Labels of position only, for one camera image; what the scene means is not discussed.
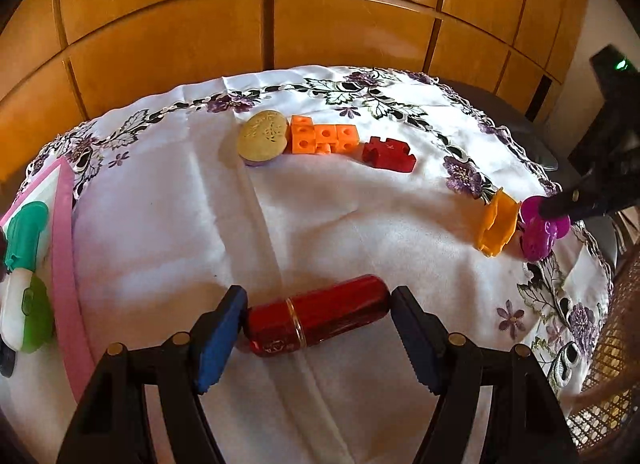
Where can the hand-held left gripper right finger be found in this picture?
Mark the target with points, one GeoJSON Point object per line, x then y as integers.
{"type": "Point", "coordinates": [420, 339]}

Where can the tan round cookie toy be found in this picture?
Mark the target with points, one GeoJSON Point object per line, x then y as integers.
{"type": "Point", "coordinates": [262, 134]}

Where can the green plastic container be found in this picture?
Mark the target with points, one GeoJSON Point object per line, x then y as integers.
{"type": "Point", "coordinates": [27, 234]}

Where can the orange toy blocks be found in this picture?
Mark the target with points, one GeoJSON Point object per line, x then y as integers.
{"type": "Point", "coordinates": [305, 136]}

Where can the orange plastic clip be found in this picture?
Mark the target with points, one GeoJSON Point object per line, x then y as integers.
{"type": "Point", "coordinates": [495, 229]}

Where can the wooden wardrobe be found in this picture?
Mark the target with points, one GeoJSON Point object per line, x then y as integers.
{"type": "Point", "coordinates": [200, 44]}

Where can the pink cardboard box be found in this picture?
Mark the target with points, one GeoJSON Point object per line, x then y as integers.
{"type": "Point", "coordinates": [62, 254]}

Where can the red toy block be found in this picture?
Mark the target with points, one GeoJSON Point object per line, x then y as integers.
{"type": "Point", "coordinates": [387, 154]}

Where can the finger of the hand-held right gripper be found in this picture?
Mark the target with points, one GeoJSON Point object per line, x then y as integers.
{"type": "Point", "coordinates": [575, 201]}

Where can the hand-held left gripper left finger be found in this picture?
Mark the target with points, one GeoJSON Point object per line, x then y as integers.
{"type": "Point", "coordinates": [220, 339]}

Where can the white floral embroidered tablecloth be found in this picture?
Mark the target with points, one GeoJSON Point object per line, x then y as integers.
{"type": "Point", "coordinates": [325, 224]}

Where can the black leather cushion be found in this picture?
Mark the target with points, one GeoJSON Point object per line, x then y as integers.
{"type": "Point", "coordinates": [542, 151]}

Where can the red lipstick tube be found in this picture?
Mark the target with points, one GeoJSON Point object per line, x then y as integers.
{"type": "Point", "coordinates": [320, 314]}

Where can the magenta plastic toy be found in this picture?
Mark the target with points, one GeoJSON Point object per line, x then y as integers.
{"type": "Point", "coordinates": [537, 239]}

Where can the white and green container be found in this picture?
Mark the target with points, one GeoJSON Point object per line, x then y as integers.
{"type": "Point", "coordinates": [35, 314]}

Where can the wicker chair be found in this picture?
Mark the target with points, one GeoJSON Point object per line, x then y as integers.
{"type": "Point", "coordinates": [612, 359]}

